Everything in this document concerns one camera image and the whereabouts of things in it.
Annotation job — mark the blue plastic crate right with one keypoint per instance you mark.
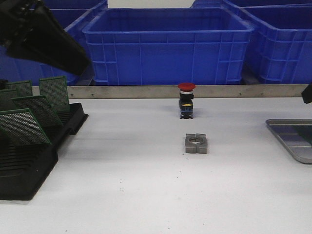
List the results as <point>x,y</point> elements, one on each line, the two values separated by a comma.
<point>280,49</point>

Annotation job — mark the green perforated circuit board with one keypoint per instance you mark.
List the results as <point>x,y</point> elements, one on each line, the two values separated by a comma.
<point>302,135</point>

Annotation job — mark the grey metal clamp block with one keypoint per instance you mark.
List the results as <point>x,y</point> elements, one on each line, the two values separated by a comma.
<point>196,144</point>

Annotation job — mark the green circuit board rear left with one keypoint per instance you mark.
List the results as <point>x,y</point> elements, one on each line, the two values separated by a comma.
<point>24,88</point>

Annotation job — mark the metal table edge rail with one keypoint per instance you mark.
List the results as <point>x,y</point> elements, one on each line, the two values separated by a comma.
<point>201,91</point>

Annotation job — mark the blue plastic crate centre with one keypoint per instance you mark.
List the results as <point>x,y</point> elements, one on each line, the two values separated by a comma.
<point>205,46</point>

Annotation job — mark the red emergency stop button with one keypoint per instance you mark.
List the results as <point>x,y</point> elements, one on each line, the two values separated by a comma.
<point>186,97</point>

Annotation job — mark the blue plastic crate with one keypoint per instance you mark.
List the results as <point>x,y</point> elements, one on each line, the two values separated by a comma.
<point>280,49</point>
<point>205,46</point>
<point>72,21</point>

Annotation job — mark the green circuit board back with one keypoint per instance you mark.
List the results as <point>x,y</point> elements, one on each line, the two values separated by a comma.
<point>55,90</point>

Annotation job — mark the green circuit board front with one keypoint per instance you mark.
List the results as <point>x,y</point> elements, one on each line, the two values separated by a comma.
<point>22,128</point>

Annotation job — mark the blue crate back left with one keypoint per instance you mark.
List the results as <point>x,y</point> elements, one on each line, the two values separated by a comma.
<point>75,4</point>

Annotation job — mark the blue plastic crate left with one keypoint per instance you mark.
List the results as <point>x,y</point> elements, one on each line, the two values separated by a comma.
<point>72,21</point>

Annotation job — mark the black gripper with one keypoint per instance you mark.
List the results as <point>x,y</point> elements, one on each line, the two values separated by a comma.
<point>29,30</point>

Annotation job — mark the black slotted board rack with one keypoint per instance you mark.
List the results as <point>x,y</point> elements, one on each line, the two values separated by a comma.
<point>24,169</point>

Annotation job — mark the silver metal tray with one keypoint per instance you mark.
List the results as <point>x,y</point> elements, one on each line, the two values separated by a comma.
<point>282,130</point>

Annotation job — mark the green circuit board far left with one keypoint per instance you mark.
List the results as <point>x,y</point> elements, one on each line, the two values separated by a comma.
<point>6,96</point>

